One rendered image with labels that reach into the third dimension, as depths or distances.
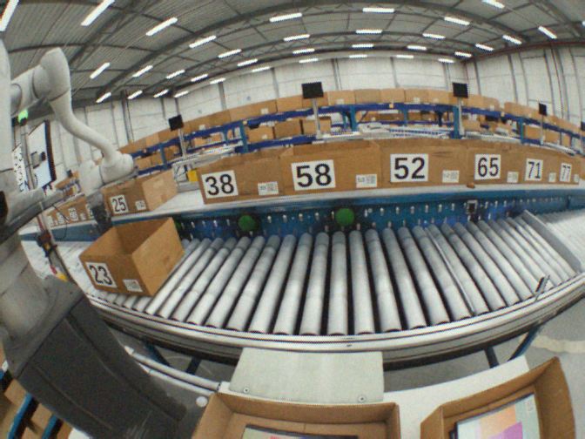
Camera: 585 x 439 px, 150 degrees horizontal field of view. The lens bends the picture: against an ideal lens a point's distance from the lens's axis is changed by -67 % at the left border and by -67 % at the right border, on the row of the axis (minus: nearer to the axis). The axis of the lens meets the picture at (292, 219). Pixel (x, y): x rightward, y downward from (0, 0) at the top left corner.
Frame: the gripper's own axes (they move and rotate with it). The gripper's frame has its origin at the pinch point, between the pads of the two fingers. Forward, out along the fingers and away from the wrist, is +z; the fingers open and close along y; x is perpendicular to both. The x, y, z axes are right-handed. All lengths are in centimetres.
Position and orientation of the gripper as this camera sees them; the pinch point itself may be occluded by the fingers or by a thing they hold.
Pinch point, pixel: (111, 243)
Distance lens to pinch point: 125.8
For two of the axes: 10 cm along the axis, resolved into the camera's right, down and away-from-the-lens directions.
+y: -1.6, 4.3, -8.9
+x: 9.8, -0.7, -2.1
